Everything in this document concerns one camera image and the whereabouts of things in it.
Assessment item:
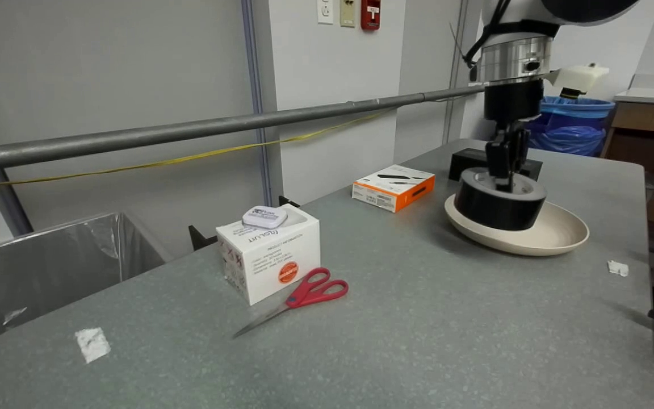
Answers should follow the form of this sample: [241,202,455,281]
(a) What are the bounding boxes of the black masking tape roll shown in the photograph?
[453,169,547,229]

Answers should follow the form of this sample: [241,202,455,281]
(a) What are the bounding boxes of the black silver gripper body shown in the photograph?
[477,21,555,171]

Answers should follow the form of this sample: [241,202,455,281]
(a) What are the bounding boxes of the white tape piece front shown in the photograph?
[74,328,110,364]

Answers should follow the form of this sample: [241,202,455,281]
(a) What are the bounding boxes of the red fire alarm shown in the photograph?
[360,0,382,32]

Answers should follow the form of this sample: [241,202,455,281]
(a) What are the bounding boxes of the small white device on box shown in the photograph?
[241,205,289,229]

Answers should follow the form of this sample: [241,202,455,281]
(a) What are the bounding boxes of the red handled scissors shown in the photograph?
[235,268,349,336]

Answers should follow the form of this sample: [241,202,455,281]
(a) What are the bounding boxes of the white tape piece on table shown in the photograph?
[609,262,629,278]

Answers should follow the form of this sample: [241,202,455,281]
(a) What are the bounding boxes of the grey trash bin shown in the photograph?
[0,214,164,335]

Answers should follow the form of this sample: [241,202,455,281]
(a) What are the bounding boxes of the white round plate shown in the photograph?
[442,195,589,256]

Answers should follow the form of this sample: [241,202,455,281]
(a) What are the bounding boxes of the orange white box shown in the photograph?
[349,164,435,214]

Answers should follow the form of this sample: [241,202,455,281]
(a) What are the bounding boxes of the blue bin bag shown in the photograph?
[528,95,614,157]

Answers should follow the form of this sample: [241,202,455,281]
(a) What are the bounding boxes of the yellow cable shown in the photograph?
[0,111,390,195]

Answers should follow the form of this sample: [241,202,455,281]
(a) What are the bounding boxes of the grey metal rail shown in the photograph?
[0,69,563,176]

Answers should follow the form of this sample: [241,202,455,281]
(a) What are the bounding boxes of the white cardboard box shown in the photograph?
[216,205,320,304]

